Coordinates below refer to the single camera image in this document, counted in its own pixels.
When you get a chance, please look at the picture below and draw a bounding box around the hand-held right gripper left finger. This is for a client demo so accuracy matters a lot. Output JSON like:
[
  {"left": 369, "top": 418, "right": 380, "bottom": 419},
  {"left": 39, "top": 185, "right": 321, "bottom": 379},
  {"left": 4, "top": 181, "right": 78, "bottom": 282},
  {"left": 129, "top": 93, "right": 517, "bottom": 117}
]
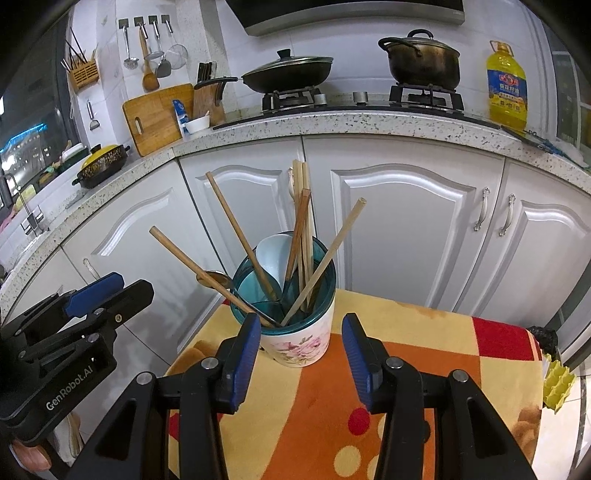
[{"left": 69, "top": 313, "right": 263, "bottom": 480}]

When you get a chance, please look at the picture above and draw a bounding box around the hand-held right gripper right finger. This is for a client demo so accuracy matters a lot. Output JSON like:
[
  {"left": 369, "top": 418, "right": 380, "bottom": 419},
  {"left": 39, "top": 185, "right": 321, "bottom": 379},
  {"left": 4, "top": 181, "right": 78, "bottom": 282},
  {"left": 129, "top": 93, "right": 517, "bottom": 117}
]
[{"left": 341, "top": 313, "right": 539, "bottom": 480}]

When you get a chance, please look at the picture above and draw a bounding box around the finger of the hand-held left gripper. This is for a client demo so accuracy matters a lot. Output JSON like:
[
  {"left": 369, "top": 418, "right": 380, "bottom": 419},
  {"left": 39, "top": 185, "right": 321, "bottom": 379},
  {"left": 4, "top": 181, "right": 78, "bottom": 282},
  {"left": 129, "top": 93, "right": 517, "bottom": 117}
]
[
  {"left": 0, "top": 271, "right": 126, "bottom": 357},
  {"left": 18, "top": 278, "right": 155, "bottom": 370}
]

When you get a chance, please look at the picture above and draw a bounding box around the floral cup with teal rim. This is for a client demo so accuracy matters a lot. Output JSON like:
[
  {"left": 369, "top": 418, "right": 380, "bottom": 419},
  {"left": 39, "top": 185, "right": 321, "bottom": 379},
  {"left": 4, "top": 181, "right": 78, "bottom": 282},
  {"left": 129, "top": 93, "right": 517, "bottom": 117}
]
[{"left": 231, "top": 235, "right": 337, "bottom": 367}]

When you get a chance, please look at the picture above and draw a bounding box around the metal spoon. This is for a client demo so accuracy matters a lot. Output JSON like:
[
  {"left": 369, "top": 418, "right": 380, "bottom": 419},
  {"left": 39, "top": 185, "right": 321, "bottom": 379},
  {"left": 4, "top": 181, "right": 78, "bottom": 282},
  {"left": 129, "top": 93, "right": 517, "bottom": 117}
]
[{"left": 196, "top": 270, "right": 282, "bottom": 328}]

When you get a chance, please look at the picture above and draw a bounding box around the white ceramic spoon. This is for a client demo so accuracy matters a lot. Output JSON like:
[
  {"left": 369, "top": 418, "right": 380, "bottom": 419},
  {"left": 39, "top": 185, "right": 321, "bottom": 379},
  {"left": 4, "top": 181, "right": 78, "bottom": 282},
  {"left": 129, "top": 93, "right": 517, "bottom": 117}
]
[{"left": 255, "top": 233, "right": 296, "bottom": 301}]

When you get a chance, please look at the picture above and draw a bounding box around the person's left hand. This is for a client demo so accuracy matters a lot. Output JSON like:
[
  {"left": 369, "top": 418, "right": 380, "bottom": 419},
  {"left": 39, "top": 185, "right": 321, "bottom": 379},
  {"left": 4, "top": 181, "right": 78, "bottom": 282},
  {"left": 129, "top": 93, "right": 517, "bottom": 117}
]
[{"left": 10, "top": 436, "right": 52, "bottom": 472}]

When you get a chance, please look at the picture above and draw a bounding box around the checkered plush mat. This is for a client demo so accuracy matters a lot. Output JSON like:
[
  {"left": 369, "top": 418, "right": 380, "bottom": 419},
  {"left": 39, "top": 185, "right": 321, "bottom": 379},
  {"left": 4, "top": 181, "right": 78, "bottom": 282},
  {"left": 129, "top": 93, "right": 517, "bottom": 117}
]
[{"left": 164, "top": 288, "right": 546, "bottom": 480}]

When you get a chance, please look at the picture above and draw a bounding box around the steel sink faucet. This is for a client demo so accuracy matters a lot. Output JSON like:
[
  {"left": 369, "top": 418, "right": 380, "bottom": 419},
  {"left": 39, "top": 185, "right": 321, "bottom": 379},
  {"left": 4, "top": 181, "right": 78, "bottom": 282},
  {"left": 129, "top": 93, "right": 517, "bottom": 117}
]
[{"left": 4, "top": 173, "right": 51, "bottom": 238}]

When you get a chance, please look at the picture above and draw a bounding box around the black casserole with yellow lid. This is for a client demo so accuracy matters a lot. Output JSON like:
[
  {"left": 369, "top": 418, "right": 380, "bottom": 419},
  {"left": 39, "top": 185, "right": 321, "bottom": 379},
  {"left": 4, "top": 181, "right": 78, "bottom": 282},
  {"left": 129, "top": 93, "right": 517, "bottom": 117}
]
[{"left": 71, "top": 144, "right": 132, "bottom": 190}]

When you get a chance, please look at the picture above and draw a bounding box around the green container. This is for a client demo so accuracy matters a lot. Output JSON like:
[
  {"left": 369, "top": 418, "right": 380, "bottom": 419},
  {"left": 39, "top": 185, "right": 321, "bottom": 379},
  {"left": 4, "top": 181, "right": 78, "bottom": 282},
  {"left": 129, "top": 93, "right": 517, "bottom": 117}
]
[{"left": 54, "top": 143, "right": 89, "bottom": 175}]

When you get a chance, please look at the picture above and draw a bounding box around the wooden cutting board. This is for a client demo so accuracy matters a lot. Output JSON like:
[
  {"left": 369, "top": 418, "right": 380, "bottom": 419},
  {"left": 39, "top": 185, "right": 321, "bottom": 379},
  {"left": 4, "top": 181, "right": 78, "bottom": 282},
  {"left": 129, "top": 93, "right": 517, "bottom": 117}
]
[{"left": 122, "top": 83, "right": 195, "bottom": 158}]

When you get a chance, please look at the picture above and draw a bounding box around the black trash bag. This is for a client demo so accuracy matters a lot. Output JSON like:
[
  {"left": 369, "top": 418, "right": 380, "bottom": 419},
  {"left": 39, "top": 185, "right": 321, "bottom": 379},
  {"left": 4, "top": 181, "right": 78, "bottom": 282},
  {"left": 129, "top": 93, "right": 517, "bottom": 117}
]
[{"left": 526, "top": 325, "right": 560, "bottom": 358}]

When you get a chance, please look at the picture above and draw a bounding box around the dark window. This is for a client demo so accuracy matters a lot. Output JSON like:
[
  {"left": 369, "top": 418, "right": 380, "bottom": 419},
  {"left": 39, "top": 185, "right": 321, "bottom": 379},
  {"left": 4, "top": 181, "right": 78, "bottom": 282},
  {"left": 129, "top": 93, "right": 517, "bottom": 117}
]
[{"left": 0, "top": 28, "right": 79, "bottom": 185}]

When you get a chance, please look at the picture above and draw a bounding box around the small white bowl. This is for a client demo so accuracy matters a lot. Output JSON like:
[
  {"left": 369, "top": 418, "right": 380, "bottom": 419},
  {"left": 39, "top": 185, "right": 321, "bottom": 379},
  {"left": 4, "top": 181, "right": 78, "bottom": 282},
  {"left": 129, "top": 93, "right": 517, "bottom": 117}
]
[{"left": 184, "top": 115, "right": 212, "bottom": 136}]

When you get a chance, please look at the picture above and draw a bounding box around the blue and white packet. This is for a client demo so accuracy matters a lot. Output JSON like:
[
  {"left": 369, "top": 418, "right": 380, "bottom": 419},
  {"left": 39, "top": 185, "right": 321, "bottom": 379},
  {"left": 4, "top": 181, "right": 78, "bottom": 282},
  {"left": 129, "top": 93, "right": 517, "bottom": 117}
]
[{"left": 172, "top": 99, "right": 191, "bottom": 140}]

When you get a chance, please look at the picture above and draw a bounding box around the yellow egg tray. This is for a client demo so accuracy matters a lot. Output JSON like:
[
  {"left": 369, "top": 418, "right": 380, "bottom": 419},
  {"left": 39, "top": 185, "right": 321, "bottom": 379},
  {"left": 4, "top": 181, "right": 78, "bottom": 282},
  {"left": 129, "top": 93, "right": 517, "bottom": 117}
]
[{"left": 542, "top": 357, "right": 576, "bottom": 412}]

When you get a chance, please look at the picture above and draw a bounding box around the wooden knife block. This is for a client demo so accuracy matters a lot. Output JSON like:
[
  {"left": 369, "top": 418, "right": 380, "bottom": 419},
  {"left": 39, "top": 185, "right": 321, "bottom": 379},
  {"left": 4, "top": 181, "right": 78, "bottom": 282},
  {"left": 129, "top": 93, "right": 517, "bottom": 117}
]
[{"left": 193, "top": 61, "right": 238, "bottom": 126}]

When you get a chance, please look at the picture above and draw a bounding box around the wooden spatula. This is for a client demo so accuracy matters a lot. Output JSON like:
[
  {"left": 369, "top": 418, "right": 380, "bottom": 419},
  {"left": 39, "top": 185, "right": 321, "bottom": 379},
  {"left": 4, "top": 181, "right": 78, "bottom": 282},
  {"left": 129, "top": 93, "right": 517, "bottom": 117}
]
[{"left": 140, "top": 27, "right": 161, "bottom": 92}]

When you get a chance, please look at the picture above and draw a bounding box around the steel ladle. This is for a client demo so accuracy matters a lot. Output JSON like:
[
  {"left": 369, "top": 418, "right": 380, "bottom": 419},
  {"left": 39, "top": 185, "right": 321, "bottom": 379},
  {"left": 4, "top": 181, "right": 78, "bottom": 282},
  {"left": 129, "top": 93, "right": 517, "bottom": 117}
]
[{"left": 122, "top": 24, "right": 140, "bottom": 71}]

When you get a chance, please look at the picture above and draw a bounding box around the metal turner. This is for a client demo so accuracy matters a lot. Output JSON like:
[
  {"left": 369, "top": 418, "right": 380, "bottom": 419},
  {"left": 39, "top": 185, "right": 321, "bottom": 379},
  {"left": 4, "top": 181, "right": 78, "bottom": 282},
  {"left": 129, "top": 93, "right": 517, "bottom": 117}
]
[{"left": 151, "top": 21, "right": 172, "bottom": 78}]

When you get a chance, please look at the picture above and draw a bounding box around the black gas stove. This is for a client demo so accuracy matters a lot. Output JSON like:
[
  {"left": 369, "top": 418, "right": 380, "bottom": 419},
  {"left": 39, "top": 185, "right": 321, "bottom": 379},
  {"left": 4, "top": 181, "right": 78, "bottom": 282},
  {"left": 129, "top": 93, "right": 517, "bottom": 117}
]
[{"left": 211, "top": 85, "right": 502, "bottom": 131}]

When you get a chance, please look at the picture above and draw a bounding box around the black wok with lid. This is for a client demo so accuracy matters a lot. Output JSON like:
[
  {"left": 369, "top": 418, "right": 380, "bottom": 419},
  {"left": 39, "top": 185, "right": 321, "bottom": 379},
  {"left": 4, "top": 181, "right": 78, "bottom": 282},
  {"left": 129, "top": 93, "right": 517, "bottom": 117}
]
[{"left": 241, "top": 48, "right": 334, "bottom": 94}]

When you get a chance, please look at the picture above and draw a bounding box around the black stockpot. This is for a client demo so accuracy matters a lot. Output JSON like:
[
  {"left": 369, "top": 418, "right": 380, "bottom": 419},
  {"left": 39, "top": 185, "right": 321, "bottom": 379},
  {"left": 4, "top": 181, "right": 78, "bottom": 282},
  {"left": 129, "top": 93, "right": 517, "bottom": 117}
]
[{"left": 378, "top": 29, "right": 462, "bottom": 90}]

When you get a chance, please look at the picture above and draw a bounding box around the yellow cooking oil bottle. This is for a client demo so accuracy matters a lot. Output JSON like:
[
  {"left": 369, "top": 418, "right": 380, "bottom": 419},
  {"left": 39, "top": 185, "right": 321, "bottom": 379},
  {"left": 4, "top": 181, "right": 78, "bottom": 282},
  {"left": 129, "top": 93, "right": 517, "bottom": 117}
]
[{"left": 486, "top": 40, "right": 529, "bottom": 134}]

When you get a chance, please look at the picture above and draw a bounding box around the glass partition door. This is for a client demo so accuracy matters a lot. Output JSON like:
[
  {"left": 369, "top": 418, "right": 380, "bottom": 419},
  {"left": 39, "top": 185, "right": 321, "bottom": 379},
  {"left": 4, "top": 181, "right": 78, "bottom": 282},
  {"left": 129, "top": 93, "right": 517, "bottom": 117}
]
[{"left": 556, "top": 46, "right": 591, "bottom": 158}]

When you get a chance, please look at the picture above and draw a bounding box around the steel range hood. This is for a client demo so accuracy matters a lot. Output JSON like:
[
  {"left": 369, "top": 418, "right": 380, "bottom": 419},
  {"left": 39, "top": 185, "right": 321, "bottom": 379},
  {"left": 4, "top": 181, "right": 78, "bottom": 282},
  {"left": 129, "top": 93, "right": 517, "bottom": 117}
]
[{"left": 225, "top": 0, "right": 466, "bottom": 37}]

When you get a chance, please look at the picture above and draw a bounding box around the wooden wall chopstick holder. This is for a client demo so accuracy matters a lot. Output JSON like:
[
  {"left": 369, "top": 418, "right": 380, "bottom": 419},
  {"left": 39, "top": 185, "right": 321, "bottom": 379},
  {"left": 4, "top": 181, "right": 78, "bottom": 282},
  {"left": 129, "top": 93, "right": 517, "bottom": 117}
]
[{"left": 61, "top": 39, "right": 101, "bottom": 92}]

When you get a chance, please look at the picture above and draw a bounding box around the wire mesh strainer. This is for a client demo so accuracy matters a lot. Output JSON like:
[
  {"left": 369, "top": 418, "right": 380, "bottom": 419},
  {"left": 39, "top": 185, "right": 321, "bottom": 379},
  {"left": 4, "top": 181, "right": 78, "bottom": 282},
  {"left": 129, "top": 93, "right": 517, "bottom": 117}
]
[{"left": 163, "top": 18, "right": 189, "bottom": 71}]

